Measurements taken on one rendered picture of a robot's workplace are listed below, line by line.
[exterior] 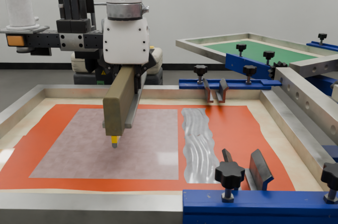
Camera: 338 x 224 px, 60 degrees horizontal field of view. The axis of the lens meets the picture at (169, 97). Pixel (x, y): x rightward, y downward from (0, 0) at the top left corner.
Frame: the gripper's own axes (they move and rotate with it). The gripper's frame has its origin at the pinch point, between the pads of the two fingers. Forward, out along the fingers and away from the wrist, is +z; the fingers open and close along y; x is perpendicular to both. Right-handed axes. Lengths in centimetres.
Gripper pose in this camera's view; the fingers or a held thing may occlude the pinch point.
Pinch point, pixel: (128, 83)
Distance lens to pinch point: 69.7
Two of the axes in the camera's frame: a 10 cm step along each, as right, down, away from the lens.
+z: 0.0, 9.2, 3.8
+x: -0.2, 3.8, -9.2
